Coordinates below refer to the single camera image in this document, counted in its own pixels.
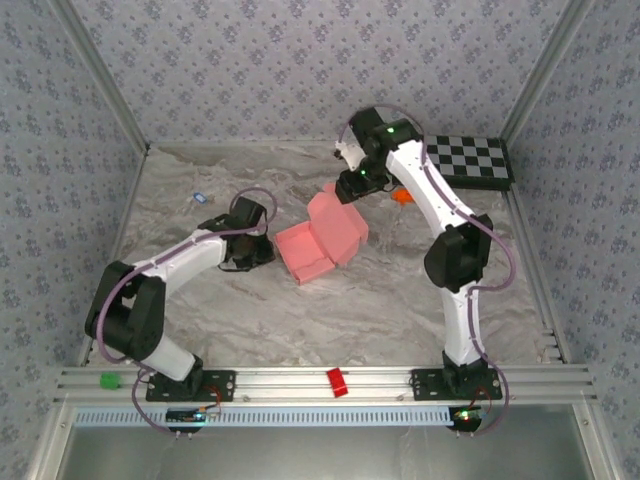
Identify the pink paper box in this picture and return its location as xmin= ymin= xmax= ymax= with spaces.
xmin=273 ymin=182 xmax=370 ymax=286

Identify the black grey chessboard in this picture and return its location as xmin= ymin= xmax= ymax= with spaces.
xmin=421 ymin=133 xmax=515 ymax=191

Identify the red plastic block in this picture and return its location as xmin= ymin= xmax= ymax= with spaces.
xmin=325 ymin=367 xmax=349 ymax=399

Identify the left small circuit board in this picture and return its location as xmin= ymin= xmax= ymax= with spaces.
xmin=165 ymin=407 xmax=221 ymax=426

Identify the small circuit board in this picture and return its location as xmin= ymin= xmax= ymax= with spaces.
xmin=449 ymin=405 xmax=489 ymax=426
xmin=165 ymin=407 xmax=221 ymax=426

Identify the grey metal sheet panel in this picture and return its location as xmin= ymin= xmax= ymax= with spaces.
xmin=54 ymin=424 xmax=596 ymax=480

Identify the right small circuit board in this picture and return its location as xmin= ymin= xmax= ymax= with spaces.
xmin=449 ymin=405 xmax=489 ymax=426

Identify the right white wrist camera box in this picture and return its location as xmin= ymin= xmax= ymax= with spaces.
xmin=333 ymin=141 xmax=370 ymax=172

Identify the aluminium table back rail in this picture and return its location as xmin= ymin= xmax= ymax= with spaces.
xmin=148 ymin=137 xmax=351 ymax=149

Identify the aluminium mounting rail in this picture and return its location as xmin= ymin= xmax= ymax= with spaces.
xmin=53 ymin=364 xmax=599 ymax=404

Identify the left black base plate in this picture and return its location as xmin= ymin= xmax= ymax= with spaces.
xmin=145 ymin=369 xmax=237 ymax=402

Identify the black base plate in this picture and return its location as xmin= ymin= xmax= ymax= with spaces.
xmin=145 ymin=369 xmax=237 ymax=402
xmin=410 ymin=368 xmax=503 ymax=401

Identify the light blue cable duct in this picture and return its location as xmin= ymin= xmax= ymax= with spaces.
xmin=73 ymin=405 xmax=454 ymax=427

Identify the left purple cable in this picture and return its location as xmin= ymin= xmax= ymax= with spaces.
xmin=97 ymin=187 xmax=278 ymax=437

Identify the purple cable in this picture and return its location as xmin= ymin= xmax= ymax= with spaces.
xmin=97 ymin=187 xmax=278 ymax=437
xmin=337 ymin=103 xmax=517 ymax=437

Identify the aluminium frame post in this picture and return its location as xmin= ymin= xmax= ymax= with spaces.
xmin=499 ymin=0 xmax=596 ymax=144

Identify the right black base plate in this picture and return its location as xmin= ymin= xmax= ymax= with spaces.
xmin=410 ymin=368 xmax=503 ymax=401

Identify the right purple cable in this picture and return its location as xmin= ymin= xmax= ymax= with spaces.
xmin=337 ymin=103 xmax=517 ymax=437

